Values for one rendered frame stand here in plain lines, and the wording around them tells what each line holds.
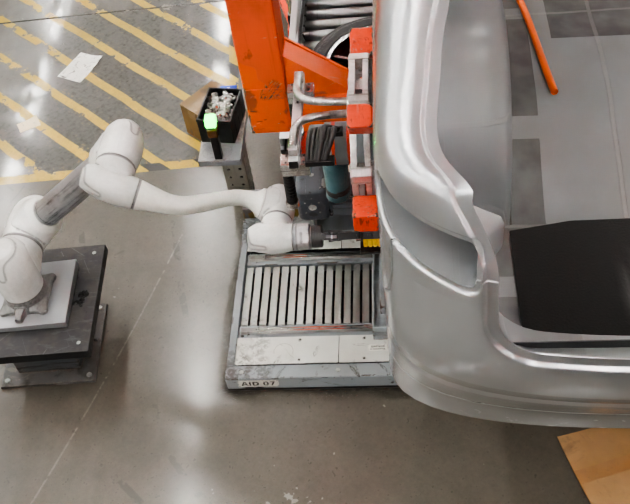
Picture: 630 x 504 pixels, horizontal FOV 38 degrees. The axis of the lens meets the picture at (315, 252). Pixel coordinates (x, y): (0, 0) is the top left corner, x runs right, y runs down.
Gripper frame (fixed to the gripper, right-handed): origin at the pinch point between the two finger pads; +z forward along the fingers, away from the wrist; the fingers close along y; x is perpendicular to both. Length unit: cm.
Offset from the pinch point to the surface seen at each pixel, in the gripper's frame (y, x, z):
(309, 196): -49, 12, -25
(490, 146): 47, 25, 34
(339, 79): -44, 55, -12
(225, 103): -60, 50, -58
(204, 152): -58, 31, -67
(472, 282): 111, -4, 24
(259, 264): -66, -15, -49
